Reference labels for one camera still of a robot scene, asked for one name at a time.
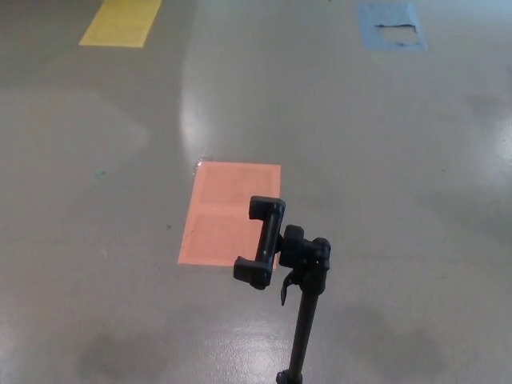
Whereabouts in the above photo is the orange floor tape patch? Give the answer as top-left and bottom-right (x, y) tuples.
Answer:
(177, 160), (282, 270)

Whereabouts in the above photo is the torn blue floor tape patch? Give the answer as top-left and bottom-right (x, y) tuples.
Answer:
(355, 1), (428, 52)

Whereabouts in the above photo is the black phone stand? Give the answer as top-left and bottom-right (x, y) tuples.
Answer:
(233, 195), (333, 384)

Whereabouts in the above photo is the yellow floor tape patch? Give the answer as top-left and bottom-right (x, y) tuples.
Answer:
(78, 0), (163, 49)

